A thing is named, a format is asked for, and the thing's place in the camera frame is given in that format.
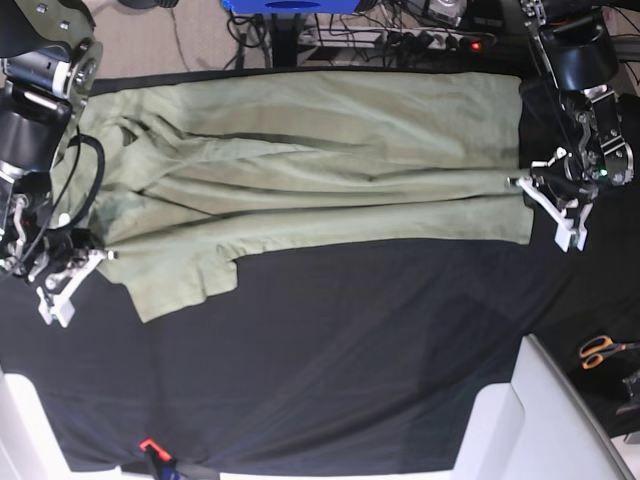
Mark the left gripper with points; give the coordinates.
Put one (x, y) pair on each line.
(560, 187)

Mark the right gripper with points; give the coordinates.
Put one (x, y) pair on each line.
(56, 265)

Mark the green T-shirt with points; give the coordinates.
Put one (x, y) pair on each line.
(198, 175)

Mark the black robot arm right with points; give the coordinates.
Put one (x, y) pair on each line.
(49, 59)

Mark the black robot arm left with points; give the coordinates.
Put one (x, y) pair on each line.
(576, 58)

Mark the white block left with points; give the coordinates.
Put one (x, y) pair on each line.
(29, 449)

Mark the white block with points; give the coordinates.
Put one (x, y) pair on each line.
(29, 449)
(536, 426)

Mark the black device at right edge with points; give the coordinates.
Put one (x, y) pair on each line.
(631, 384)

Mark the red blue clamp bottom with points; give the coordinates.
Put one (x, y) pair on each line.
(162, 465)

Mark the white block right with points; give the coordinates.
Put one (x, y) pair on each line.
(536, 426)

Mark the black table cloth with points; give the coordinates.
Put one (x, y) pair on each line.
(350, 359)

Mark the white power strip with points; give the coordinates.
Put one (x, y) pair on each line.
(433, 38)

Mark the blue box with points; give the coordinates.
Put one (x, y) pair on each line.
(248, 7)

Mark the orange handled scissors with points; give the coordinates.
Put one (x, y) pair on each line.
(598, 349)

